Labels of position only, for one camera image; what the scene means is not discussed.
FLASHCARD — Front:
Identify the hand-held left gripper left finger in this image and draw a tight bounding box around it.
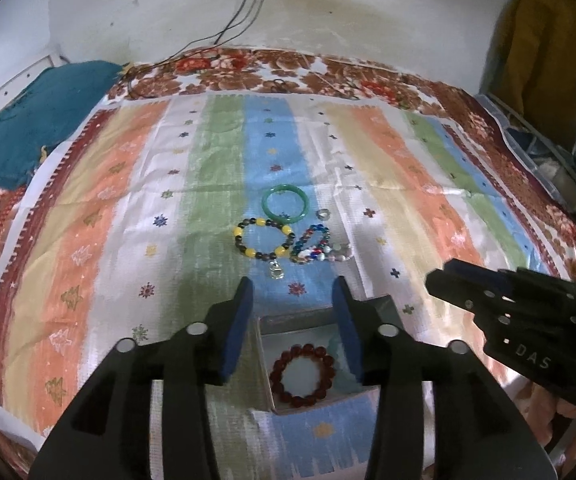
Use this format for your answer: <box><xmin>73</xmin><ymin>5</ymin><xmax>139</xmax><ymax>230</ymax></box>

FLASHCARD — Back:
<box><xmin>28</xmin><ymin>276</ymin><xmax>255</xmax><ymax>480</ymax></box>

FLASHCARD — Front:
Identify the mustard hanging garment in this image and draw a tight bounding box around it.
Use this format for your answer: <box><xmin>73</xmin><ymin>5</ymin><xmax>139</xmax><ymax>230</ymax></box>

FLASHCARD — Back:
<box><xmin>483</xmin><ymin>0</ymin><xmax>576</xmax><ymax>152</ymax></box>

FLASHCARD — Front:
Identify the multicoloured bead bracelet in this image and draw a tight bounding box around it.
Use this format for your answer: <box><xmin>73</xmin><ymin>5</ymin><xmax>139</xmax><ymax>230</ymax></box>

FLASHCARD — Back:
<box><xmin>290</xmin><ymin>223</ymin><xmax>333</xmax><ymax>264</ymax></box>

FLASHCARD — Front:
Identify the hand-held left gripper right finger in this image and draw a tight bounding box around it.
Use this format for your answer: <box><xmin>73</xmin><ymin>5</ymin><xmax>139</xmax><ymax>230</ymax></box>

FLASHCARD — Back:
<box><xmin>332</xmin><ymin>275</ymin><xmax>559</xmax><ymax>480</ymax></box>

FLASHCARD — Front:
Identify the dark red bead bracelet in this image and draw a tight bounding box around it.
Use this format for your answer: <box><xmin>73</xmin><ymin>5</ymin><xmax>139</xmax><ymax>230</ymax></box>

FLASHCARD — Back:
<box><xmin>269</xmin><ymin>342</ymin><xmax>338</xmax><ymax>409</ymax></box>

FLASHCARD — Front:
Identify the white headboard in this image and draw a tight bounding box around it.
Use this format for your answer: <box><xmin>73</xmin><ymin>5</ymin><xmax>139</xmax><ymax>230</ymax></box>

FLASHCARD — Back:
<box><xmin>0</xmin><ymin>52</ymin><xmax>68</xmax><ymax>137</ymax></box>

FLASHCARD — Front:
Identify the yellow and black bead bracelet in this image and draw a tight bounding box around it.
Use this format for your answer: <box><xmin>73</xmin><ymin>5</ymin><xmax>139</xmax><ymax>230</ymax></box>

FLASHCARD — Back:
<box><xmin>232</xmin><ymin>217</ymin><xmax>295</xmax><ymax>281</ymax></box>

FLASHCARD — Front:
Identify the green jade bangle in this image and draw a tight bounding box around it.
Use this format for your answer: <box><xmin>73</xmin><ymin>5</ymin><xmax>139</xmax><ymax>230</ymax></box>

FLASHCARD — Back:
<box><xmin>262</xmin><ymin>186</ymin><xmax>313</xmax><ymax>224</ymax></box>

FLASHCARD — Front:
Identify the clear plastic storage bin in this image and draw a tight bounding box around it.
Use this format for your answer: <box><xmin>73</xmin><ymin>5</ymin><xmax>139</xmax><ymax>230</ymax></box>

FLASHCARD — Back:
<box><xmin>478</xmin><ymin>92</ymin><xmax>576</xmax><ymax>212</ymax></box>

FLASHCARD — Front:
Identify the black power cable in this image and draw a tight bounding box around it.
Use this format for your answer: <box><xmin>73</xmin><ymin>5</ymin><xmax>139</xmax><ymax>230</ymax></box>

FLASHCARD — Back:
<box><xmin>158</xmin><ymin>0</ymin><xmax>273</xmax><ymax>68</ymax></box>
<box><xmin>130</xmin><ymin>0</ymin><xmax>256</xmax><ymax>98</ymax></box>

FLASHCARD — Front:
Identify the teal pillow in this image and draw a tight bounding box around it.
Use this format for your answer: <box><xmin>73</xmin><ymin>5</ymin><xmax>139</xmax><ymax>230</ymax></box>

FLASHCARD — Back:
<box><xmin>0</xmin><ymin>60</ymin><xmax>121</xmax><ymax>189</ymax></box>

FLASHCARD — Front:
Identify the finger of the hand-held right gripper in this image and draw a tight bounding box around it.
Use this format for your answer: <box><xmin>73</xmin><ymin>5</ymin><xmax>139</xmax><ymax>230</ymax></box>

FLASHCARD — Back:
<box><xmin>426</xmin><ymin>269</ymin><xmax>512</xmax><ymax>322</ymax></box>
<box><xmin>447</xmin><ymin>258</ymin><xmax>519</xmax><ymax>294</ymax></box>

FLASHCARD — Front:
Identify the white bead bracelet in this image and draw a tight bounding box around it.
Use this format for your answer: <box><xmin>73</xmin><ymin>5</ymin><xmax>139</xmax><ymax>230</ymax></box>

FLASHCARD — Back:
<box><xmin>313</xmin><ymin>242</ymin><xmax>357</xmax><ymax>264</ymax></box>

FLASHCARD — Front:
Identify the silver metal tin box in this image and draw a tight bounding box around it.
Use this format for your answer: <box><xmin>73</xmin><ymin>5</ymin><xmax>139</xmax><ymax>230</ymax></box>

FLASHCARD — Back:
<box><xmin>255</xmin><ymin>295</ymin><xmax>405</xmax><ymax>417</ymax></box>

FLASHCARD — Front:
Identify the striped pastel cloth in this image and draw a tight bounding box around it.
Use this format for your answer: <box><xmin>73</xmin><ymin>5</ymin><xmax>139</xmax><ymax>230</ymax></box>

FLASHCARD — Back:
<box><xmin>0</xmin><ymin>91</ymin><xmax>576</xmax><ymax>480</ymax></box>

